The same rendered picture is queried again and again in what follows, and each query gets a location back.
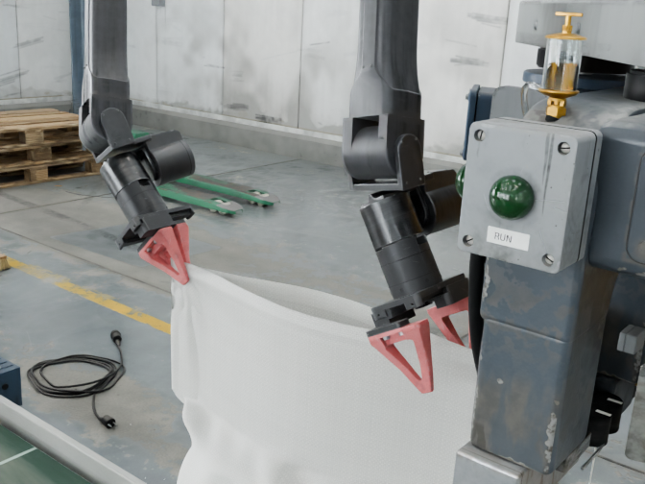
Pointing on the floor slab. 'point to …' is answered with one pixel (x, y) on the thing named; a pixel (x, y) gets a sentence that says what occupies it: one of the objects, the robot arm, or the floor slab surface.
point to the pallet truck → (212, 190)
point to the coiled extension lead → (83, 383)
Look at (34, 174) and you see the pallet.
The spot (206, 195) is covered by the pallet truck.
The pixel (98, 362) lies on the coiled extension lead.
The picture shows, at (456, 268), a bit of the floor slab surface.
